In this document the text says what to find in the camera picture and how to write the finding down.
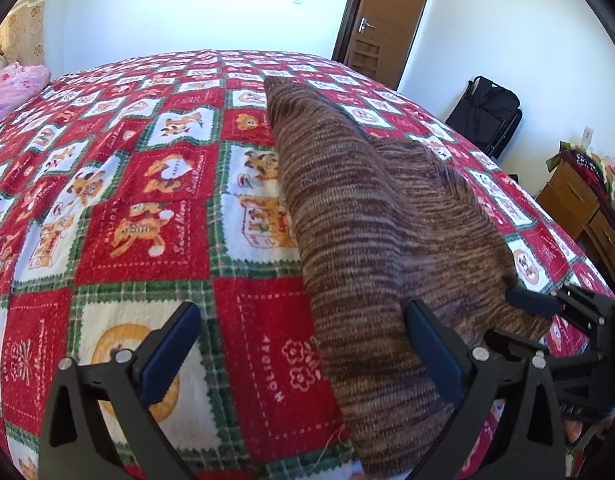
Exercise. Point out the pile of colourful clothes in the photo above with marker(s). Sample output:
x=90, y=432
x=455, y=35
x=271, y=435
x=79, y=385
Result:
x=592, y=165

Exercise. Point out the red printed checkered blanket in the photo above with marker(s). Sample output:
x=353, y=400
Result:
x=152, y=260

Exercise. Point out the pink floral pillow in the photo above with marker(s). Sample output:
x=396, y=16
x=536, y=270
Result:
x=15, y=90

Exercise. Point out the wooden desk with drawers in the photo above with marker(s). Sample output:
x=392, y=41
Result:
x=572, y=195

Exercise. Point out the white wall outlet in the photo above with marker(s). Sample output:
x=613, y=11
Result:
x=588, y=136

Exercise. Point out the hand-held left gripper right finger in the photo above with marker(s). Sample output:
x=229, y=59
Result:
x=435, y=355

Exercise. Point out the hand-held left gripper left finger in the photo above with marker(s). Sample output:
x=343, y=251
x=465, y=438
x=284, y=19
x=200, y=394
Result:
x=170, y=355

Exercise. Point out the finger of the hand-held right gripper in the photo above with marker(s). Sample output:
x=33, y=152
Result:
x=512, y=341
x=532, y=302

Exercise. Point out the brown striped knitted garment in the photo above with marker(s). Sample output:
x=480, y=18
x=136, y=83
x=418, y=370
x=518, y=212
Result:
x=347, y=210

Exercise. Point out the brown wooden door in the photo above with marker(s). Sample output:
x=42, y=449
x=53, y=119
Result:
x=392, y=20

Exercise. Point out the beige patterned curtain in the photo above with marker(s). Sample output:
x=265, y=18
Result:
x=22, y=35

